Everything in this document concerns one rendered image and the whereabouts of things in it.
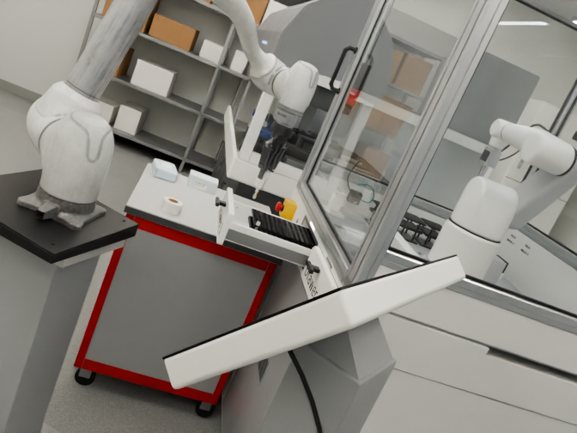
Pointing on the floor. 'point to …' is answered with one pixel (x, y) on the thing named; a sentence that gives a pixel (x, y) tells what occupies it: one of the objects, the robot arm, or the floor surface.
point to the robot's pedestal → (37, 329)
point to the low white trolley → (171, 290)
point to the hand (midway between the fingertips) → (262, 179)
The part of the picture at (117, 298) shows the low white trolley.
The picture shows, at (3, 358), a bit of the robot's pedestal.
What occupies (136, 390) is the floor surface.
